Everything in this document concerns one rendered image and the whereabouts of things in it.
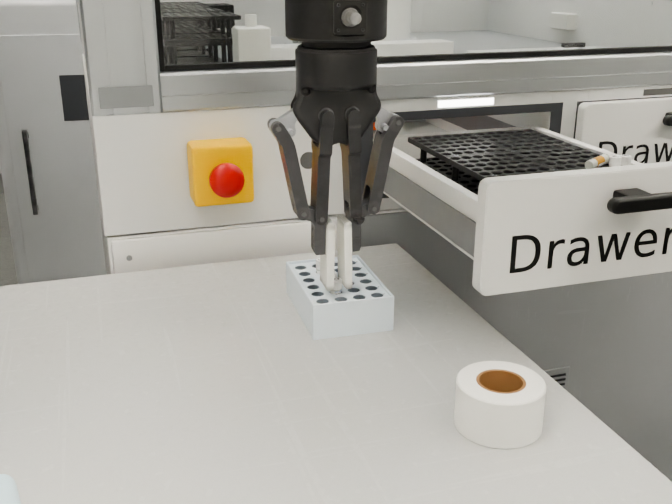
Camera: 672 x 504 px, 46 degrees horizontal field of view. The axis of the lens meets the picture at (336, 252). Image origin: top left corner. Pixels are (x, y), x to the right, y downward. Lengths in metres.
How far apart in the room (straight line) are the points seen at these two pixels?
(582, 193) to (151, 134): 0.49
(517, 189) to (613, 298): 0.59
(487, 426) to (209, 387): 0.25
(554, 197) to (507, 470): 0.26
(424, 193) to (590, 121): 0.34
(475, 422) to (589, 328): 0.68
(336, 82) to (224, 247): 0.37
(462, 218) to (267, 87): 0.31
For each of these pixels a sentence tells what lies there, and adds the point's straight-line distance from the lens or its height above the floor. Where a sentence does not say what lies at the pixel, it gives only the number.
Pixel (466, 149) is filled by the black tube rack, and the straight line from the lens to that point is 0.97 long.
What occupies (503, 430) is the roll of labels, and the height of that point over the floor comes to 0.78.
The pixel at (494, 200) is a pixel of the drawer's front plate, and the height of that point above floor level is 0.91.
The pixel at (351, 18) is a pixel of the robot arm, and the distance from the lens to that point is 0.69.
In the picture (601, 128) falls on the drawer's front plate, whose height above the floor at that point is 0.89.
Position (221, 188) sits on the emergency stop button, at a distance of 0.92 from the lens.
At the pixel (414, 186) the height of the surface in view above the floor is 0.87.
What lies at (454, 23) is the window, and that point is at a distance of 1.07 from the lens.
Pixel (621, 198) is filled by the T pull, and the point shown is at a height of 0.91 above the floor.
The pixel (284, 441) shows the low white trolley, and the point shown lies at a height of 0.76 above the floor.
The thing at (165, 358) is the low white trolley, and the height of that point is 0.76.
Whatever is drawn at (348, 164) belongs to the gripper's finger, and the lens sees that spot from 0.76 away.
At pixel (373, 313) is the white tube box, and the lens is 0.80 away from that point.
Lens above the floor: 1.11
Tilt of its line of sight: 20 degrees down
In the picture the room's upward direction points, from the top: straight up
